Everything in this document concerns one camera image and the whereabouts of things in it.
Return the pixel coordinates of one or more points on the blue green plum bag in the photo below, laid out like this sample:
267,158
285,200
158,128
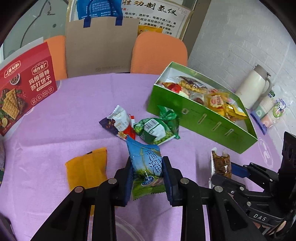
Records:
147,168

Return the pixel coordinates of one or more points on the blue tote bag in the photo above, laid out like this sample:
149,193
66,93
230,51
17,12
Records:
98,8

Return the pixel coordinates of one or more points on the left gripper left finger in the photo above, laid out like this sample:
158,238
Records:
91,209

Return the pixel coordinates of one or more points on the purple tablecloth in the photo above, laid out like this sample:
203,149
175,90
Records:
66,125

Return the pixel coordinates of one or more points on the clear yellow bread pack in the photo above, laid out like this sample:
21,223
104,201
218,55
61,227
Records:
216,102

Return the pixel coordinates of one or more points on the green pea bag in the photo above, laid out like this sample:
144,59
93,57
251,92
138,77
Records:
153,131

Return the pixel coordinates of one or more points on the date walnut clear pack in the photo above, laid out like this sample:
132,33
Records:
196,97

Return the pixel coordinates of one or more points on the red cracker box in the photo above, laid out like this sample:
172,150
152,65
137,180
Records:
25,81

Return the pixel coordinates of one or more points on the left orange chair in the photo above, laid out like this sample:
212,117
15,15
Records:
56,46

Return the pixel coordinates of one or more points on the white wall poster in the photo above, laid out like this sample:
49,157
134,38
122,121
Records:
166,17

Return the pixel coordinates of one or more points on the person right hand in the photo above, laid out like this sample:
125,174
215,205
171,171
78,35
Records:
265,230

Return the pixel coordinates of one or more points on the green gift box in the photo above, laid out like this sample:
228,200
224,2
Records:
238,136

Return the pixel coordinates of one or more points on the orange snack bag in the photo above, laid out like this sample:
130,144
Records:
88,170

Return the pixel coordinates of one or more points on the right orange chair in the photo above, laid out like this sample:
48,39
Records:
153,52

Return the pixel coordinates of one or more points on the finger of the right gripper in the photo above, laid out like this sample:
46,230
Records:
226,183
240,171

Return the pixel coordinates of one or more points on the brown paper bag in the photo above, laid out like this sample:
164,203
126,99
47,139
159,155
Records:
99,46

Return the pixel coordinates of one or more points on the yellow chips bag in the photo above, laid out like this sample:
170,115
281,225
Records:
233,113

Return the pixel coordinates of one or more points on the dark green tin box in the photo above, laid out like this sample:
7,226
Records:
2,160

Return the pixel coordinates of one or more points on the orange chair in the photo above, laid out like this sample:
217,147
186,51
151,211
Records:
153,52
56,46

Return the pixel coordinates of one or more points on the spicy strip clear pack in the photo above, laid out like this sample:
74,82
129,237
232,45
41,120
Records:
220,164

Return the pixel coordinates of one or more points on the red broad bean bag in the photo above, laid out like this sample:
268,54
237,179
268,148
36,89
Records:
174,87

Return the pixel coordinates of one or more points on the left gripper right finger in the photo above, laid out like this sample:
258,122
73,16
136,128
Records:
206,211

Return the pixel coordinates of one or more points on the white thermos jug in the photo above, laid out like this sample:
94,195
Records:
257,84

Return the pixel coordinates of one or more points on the brown label popcorn bag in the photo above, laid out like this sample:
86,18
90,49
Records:
192,84

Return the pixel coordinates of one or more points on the red white small bag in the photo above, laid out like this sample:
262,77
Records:
119,123

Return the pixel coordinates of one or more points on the green foil candy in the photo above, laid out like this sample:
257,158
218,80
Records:
171,119

